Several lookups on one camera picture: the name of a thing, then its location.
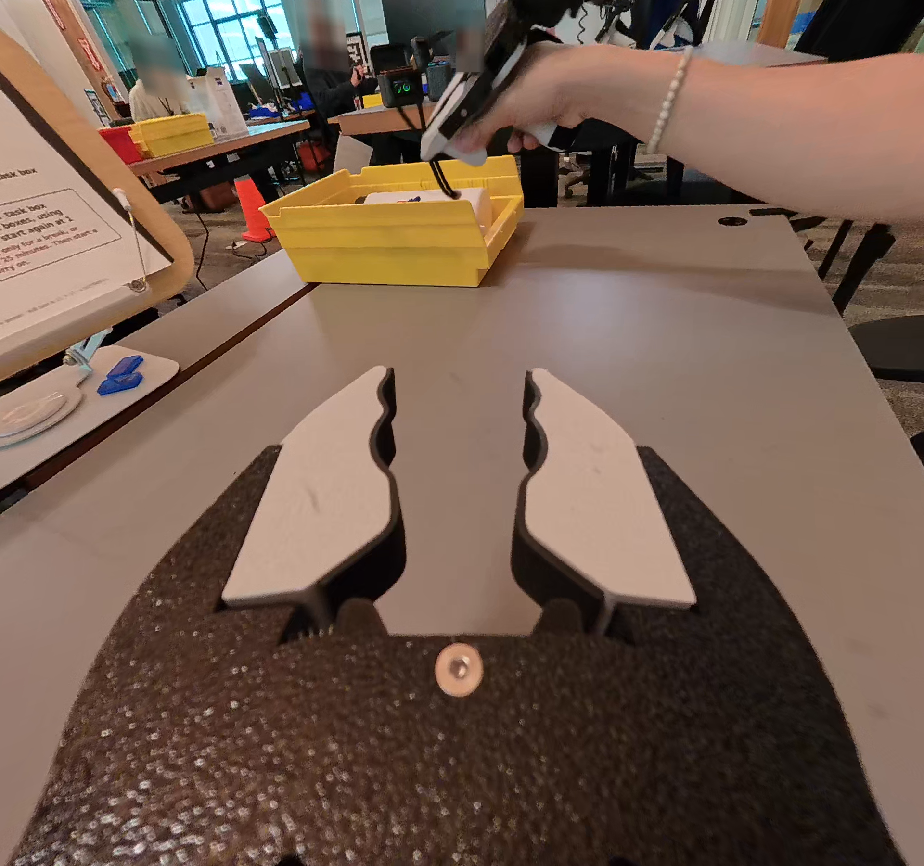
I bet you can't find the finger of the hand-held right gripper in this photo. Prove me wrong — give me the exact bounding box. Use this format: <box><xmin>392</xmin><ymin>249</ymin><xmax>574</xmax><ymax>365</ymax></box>
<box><xmin>418</xmin><ymin>32</ymin><xmax>532</xmax><ymax>168</ymax></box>

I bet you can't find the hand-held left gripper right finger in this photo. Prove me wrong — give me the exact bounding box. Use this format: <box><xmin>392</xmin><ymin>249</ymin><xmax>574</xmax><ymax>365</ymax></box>
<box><xmin>513</xmin><ymin>369</ymin><xmax>700</xmax><ymax>633</ymax></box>

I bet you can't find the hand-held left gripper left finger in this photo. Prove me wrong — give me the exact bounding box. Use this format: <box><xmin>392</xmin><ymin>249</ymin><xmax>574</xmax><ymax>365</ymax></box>
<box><xmin>221</xmin><ymin>366</ymin><xmax>407</xmax><ymax>619</ymax></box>

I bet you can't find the black cord with tag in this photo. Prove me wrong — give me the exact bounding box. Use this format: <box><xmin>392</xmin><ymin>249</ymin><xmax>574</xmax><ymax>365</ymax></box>
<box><xmin>421</xmin><ymin>152</ymin><xmax>466</xmax><ymax>206</ymax></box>

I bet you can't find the white cylinder with black cap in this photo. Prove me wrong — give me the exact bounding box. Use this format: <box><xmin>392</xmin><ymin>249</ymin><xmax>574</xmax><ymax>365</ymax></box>
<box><xmin>360</xmin><ymin>185</ymin><xmax>495</xmax><ymax>228</ymax></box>

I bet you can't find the yellow plastic bin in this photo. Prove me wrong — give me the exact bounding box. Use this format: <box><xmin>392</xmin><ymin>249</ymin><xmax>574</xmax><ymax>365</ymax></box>
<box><xmin>129</xmin><ymin>112</ymin><xmax>216</xmax><ymax>161</ymax></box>
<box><xmin>262</xmin><ymin>155</ymin><xmax>525</xmax><ymax>291</ymax></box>

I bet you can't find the person's right forearm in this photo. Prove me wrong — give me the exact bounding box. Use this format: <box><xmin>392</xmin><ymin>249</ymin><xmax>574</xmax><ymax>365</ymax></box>
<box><xmin>662</xmin><ymin>48</ymin><xmax>924</xmax><ymax>228</ymax></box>

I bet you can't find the person's right hand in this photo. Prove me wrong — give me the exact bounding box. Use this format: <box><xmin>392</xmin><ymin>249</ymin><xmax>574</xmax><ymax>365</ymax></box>
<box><xmin>445</xmin><ymin>41</ymin><xmax>674</xmax><ymax>160</ymax></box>

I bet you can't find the black clock with green display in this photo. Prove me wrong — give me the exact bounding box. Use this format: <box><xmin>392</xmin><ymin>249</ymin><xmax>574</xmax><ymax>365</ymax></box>
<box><xmin>377</xmin><ymin>68</ymin><xmax>424</xmax><ymax>111</ymax></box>

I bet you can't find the grey desk with wooden edge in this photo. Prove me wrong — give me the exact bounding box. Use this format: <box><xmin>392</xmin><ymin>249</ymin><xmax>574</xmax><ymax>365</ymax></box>
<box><xmin>328</xmin><ymin>38</ymin><xmax>827</xmax><ymax>140</ymax></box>

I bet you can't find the blue clip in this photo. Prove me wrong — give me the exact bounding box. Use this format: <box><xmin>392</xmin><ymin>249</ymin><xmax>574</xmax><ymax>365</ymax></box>
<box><xmin>96</xmin><ymin>354</ymin><xmax>147</xmax><ymax>399</ymax></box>

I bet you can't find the orange traffic cone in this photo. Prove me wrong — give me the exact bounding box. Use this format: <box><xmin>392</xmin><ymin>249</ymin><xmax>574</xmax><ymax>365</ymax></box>
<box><xmin>230</xmin><ymin>175</ymin><xmax>277</xmax><ymax>245</ymax></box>

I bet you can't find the white stand base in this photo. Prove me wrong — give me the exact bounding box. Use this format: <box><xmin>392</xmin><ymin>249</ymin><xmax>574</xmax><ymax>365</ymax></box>
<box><xmin>0</xmin><ymin>345</ymin><xmax>183</xmax><ymax>495</ymax></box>

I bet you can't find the red plastic bin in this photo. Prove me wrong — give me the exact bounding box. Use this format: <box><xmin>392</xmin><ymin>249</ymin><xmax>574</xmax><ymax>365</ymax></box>
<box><xmin>97</xmin><ymin>125</ymin><xmax>147</xmax><ymax>166</ymax></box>

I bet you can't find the instruction sheet board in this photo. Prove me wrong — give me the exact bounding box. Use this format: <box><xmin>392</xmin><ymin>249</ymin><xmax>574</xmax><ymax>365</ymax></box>
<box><xmin>0</xmin><ymin>29</ymin><xmax>197</xmax><ymax>385</ymax></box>

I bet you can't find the pearl bracelet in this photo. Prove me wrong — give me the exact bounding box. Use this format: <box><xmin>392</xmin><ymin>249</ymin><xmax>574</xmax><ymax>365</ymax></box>
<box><xmin>644</xmin><ymin>45</ymin><xmax>697</xmax><ymax>158</ymax></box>

